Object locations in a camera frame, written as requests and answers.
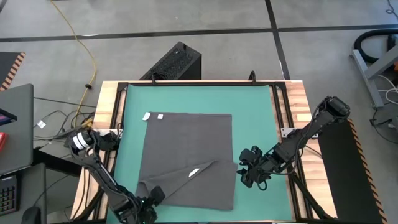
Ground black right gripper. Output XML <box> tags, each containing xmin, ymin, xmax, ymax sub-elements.
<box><xmin>238</xmin><ymin>151</ymin><xmax>280</xmax><ymax>189</ymax></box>

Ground black perforated computer tower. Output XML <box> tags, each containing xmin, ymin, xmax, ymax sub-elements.
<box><xmin>139</xmin><ymin>41</ymin><xmax>202</xmax><ymax>81</ymax></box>

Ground grey terry towel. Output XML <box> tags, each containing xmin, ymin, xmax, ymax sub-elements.
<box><xmin>136</xmin><ymin>111</ymin><xmax>239</xmax><ymax>212</ymax></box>

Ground black computer mouse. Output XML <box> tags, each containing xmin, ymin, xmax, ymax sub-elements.
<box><xmin>21</xmin><ymin>206</ymin><xmax>43</xmax><ymax>224</ymax></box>

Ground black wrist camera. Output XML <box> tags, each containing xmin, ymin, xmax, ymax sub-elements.
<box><xmin>239</xmin><ymin>146</ymin><xmax>261</xmax><ymax>163</ymax></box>
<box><xmin>150</xmin><ymin>185</ymin><xmax>167</xmax><ymax>207</ymax></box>

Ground black metal table frame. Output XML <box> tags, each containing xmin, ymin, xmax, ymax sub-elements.
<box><xmin>73</xmin><ymin>70</ymin><xmax>338</xmax><ymax>224</ymax></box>

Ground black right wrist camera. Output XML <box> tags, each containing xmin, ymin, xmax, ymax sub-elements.
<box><xmin>239</xmin><ymin>146</ymin><xmax>261</xmax><ymax>163</ymax></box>

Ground large black orange-striped floor mat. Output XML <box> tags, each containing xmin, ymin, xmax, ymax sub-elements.
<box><xmin>317</xmin><ymin>118</ymin><xmax>388</xmax><ymax>224</ymax></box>

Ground yellow cable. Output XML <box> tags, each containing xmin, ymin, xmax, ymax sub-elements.
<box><xmin>49</xmin><ymin>0</ymin><xmax>97</xmax><ymax>129</ymax></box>

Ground black desk base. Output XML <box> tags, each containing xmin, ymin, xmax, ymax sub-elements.
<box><xmin>32</xmin><ymin>147</ymin><xmax>83</xmax><ymax>177</ymax></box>

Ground white cables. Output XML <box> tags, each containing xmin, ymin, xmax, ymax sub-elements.
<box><xmin>377</xmin><ymin>74</ymin><xmax>398</xmax><ymax>105</ymax></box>

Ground thin black floor cable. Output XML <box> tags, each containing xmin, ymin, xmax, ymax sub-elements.
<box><xmin>32</xmin><ymin>96</ymin><xmax>97</xmax><ymax>109</ymax></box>

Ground dark tablet with pink screen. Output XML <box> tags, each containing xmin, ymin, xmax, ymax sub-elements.
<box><xmin>0</xmin><ymin>108</ymin><xmax>18</xmax><ymax>127</ymax></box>

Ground grey metal stand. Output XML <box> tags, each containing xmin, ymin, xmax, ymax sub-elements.
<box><xmin>351</xmin><ymin>43</ymin><xmax>398</xmax><ymax>108</ymax></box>

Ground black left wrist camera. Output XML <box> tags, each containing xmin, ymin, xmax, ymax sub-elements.
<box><xmin>150</xmin><ymin>185</ymin><xmax>167</xmax><ymax>207</ymax></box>

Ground green table mat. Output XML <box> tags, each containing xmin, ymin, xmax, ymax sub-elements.
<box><xmin>105</xmin><ymin>83</ymin><xmax>293</xmax><ymax>222</ymax></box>

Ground black hose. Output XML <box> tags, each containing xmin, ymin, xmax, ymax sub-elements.
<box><xmin>353</xmin><ymin>28</ymin><xmax>398</xmax><ymax>65</ymax></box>

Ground black backlit keyboard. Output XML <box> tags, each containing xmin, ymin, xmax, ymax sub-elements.
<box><xmin>0</xmin><ymin>174</ymin><xmax>22</xmax><ymax>217</ymax></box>

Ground small black orange-striped floor mat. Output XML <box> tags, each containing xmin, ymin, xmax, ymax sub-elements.
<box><xmin>0</xmin><ymin>52</ymin><xmax>26</xmax><ymax>91</ymax></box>

